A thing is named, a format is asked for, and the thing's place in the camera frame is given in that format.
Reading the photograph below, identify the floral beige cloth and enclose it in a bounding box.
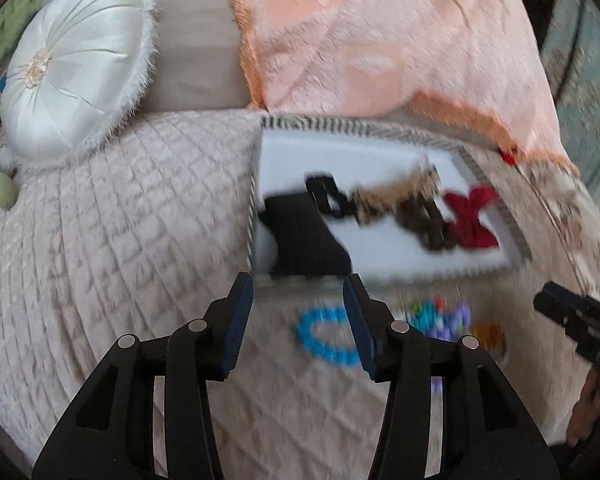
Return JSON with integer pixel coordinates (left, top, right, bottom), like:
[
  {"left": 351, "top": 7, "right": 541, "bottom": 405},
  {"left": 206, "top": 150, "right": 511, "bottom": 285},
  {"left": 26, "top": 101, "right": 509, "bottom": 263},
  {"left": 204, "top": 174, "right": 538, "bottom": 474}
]
[{"left": 480, "top": 145, "right": 600, "bottom": 301}]

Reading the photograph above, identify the teal patterned curtain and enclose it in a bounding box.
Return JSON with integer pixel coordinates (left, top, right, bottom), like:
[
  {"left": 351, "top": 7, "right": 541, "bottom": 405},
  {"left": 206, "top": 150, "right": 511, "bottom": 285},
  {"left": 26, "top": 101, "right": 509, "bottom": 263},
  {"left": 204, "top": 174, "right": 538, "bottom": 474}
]
[{"left": 540, "top": 0, "right": 600, "bottom": 186}]

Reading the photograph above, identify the green and blue plush toy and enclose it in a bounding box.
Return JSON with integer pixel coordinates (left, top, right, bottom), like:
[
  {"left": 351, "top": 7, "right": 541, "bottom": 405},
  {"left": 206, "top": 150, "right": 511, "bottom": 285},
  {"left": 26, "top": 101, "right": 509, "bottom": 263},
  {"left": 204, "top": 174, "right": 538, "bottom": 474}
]
[{"left": 0, "top": 0, "right": 43, "bottom": 211}]

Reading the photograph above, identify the person's right hand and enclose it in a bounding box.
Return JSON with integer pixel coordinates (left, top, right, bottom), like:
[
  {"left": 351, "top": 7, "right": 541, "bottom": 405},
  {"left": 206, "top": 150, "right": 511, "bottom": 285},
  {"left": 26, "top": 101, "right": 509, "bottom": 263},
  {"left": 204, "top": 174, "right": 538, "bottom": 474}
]
[{"left": 567, "top": 370, "right": 600, "bottom": 448}]

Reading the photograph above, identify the turquoise snowflake charm bracelet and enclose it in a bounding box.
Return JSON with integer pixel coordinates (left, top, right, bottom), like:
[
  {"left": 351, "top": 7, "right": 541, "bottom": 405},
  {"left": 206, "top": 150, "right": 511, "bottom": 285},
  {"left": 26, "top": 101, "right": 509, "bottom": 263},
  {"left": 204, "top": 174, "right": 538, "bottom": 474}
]
[{"left": 407, "top": 297, "right": 448, "bottom": 336}]

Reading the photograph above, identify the leopard print hair bow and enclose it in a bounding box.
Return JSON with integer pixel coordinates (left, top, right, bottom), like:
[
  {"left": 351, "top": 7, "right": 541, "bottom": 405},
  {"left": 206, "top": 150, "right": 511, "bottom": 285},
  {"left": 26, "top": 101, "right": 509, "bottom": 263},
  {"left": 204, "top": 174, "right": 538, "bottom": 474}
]
[{"left": 352, "top": 157, "right": 443, "bottom": 226}]

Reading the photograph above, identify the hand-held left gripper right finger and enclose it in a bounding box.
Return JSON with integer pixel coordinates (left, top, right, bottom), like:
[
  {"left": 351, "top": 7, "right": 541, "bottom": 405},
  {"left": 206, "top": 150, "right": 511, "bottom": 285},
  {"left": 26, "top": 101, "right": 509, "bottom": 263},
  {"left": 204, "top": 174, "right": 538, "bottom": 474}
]
[{"left": 342, "top": 272, "right": 561, "bottom": 480}]

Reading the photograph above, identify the striped cardboard box tray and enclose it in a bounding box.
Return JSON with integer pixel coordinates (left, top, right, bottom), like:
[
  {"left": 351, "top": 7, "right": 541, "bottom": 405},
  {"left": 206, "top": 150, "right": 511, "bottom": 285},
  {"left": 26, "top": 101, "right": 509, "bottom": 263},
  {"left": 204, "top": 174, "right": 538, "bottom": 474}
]
[{"left": 247, "top": 112, "right": 533, "bottom": 283}]

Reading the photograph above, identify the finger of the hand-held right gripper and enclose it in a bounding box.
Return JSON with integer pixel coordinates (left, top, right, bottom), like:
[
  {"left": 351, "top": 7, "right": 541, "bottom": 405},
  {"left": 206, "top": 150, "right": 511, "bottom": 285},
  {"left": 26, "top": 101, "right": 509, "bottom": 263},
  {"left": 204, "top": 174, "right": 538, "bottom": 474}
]
[
  {"left": 532, "top": 294, "right": 588, "bottom": 336},
  {"left": 542, "top": 282, "right": 600, "bottom": 318}
]

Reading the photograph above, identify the purple bead bracelet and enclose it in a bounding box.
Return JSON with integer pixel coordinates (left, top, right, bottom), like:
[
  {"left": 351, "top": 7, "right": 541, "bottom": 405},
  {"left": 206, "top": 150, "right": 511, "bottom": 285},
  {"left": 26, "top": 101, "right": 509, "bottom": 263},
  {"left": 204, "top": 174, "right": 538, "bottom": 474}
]
[{"left": 432, "top": 305, "right": 473, "bottom": 346}]

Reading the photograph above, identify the red satin hair bow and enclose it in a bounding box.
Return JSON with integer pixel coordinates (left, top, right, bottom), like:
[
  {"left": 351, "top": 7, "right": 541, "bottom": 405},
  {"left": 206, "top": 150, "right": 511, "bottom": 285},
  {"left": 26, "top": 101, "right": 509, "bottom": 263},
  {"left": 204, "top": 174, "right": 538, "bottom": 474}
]
[{"left": 442, "top": 185, "right": 501, "bottom": 251}]

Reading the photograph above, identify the blue bead bracelet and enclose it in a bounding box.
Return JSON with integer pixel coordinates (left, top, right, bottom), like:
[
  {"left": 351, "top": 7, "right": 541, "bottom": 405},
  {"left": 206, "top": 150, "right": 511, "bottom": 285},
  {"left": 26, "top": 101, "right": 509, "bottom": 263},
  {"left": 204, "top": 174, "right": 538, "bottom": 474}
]
[{"left": 295, "top": 306, "right": 366, "bottom": 368}]

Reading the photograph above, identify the white round satin pillow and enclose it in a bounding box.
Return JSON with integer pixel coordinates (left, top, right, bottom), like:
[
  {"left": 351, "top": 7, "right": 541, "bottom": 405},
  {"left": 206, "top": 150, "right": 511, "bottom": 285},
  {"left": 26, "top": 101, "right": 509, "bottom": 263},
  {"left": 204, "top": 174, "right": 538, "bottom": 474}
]
[{"left": 0, "top": 0, "right": 161, "bottom": 168}]

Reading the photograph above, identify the peach fringed blanket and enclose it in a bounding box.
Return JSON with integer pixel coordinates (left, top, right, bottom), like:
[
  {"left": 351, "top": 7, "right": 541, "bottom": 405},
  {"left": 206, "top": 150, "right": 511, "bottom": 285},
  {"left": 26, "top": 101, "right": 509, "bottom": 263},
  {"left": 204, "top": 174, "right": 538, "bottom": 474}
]
[{"left": 227, "top": 0, "right": 581, "bottom": 176}]

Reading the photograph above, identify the beige quilted sofa cover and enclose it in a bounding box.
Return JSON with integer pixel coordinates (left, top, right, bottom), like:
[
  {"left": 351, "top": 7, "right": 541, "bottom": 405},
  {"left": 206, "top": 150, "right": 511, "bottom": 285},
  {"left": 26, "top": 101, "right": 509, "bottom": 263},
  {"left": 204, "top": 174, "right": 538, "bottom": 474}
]
[{"left": 0, "top": 110, "right": 600, "bottom": 480}]

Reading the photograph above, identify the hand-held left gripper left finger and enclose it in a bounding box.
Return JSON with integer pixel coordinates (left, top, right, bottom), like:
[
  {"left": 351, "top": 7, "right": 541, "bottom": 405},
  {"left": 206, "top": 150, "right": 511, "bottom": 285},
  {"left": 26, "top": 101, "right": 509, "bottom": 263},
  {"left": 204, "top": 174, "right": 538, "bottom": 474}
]
[{"left": 32, "top": 271, "right": 256, "bottom": 480}]

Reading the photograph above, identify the thin black scrunchie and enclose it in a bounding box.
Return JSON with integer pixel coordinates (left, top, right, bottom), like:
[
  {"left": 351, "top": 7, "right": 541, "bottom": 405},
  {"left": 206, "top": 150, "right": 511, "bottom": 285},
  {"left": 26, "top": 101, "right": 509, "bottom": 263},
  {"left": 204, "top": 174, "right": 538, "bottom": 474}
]
[{"left": 305, "top": 174, "right": 351, "bottom": 220}]

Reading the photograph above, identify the black fabric headband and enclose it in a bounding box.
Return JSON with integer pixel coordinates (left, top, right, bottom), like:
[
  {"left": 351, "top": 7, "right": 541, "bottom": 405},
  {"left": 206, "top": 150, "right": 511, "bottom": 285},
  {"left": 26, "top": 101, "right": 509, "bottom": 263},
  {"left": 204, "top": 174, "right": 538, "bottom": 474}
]
[{"left": 257, "top": 192, "right": 353, "bottom": 276}]

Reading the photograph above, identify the brown scrunchie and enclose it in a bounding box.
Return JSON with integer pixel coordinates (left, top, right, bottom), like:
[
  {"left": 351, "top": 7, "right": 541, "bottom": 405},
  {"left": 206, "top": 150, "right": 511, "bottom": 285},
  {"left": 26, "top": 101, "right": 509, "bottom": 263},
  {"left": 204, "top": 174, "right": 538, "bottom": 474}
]
[{"left": 397, "top": 195, "right": 456, "bottom": 253}]

